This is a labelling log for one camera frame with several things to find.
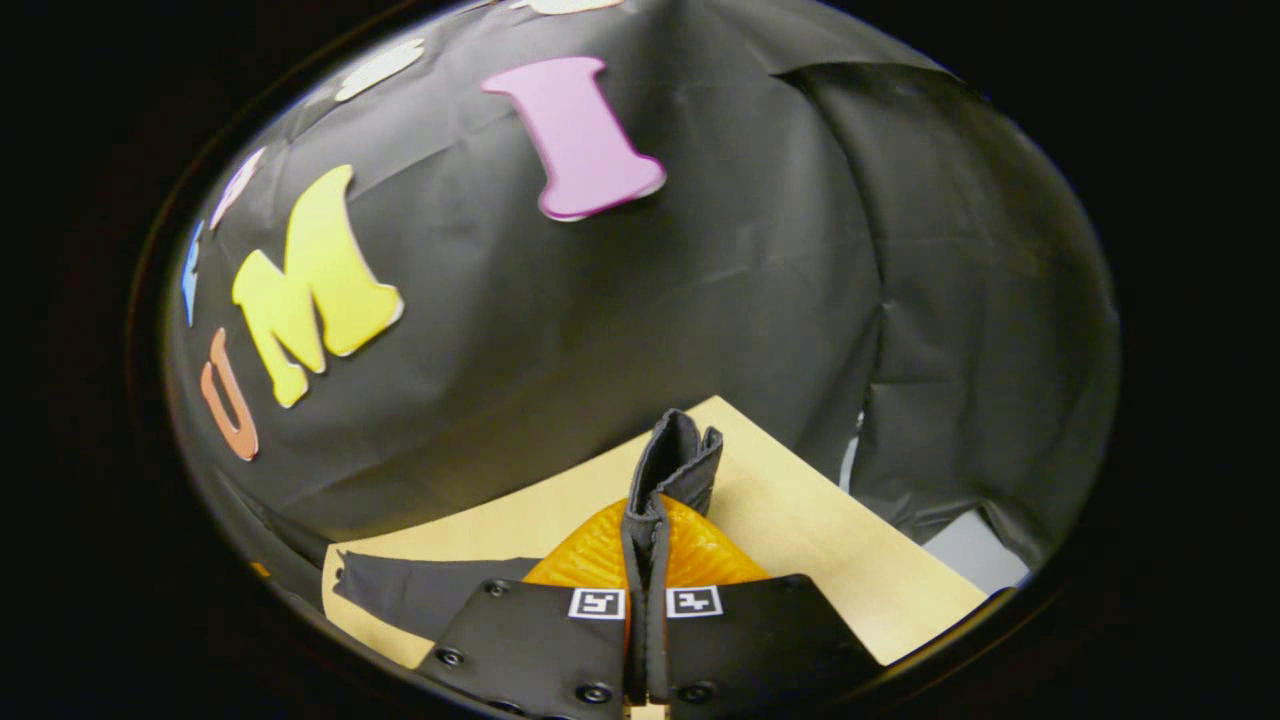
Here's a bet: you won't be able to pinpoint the black backdrop cloth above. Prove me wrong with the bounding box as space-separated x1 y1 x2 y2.
165 0 1121 601

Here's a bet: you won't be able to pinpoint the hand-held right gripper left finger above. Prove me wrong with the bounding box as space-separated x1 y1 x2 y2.
415 498 631 720

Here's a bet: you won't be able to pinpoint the black jeans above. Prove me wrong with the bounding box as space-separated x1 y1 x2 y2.
333 408 724 706

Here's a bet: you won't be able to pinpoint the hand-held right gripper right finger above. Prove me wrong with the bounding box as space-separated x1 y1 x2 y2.
663 496 881 720

